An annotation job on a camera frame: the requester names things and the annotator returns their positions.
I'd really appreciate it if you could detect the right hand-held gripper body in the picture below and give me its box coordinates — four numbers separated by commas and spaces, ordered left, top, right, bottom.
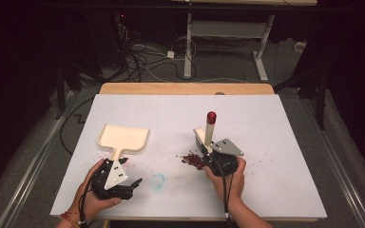
203, 138, 244, 178

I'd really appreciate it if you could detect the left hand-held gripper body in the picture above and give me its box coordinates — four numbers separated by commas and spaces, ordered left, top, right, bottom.
89, 158, 135, 201

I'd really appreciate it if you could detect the pile of red and green beans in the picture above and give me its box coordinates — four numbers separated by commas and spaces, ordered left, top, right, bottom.
180, 152, 205, 171

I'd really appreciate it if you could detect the cream plastic dustpan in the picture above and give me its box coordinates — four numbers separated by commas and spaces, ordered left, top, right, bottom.
97, 123, 150, 162

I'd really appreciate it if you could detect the red-handled small brush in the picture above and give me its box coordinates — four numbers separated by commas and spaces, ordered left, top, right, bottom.
193, 110, 218, 155

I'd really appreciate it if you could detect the person's left hand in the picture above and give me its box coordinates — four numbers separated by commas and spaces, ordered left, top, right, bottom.
67, 158, 123, 222

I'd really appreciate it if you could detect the person's right hand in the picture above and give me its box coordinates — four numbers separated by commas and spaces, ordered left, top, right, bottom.
203, 157, 247, 209

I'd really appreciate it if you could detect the light wooden table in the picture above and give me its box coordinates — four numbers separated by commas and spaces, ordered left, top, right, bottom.
99, 82, 276, 96

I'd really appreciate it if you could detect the black metal stand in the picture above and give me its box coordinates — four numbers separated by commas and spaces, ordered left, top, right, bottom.
274, 61, 328, 131
54, 58, 79, 121

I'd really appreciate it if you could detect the beige power strip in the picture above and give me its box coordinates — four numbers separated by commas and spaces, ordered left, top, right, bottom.
294, 40, 308, 54

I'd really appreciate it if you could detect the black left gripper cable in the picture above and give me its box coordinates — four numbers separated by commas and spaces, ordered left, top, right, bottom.
78, 165, 107, 228

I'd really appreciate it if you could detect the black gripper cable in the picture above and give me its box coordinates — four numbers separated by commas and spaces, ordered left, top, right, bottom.
220, 162, 236, 228
78, 165, 107, 228

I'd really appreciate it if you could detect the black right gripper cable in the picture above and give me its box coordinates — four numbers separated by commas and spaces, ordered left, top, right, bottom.
220, 162, 236, 228

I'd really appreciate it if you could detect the red and orange bracelet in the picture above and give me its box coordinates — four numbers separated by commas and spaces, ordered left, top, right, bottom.
60, 212, 82, 228

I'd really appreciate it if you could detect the black floor cable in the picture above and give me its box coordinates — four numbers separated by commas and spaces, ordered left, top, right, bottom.
59, 95, 95, 156

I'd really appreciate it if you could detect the metal floor rail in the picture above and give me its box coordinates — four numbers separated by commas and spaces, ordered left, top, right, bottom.
0, 90, 74, 228
298, 94, 365, 228

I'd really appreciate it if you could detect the tangle of floor cables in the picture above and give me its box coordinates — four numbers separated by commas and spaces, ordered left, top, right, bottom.
112, 18, 201, 84

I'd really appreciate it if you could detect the white table frame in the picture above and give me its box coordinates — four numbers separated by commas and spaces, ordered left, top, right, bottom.
170, 0, 318, 84

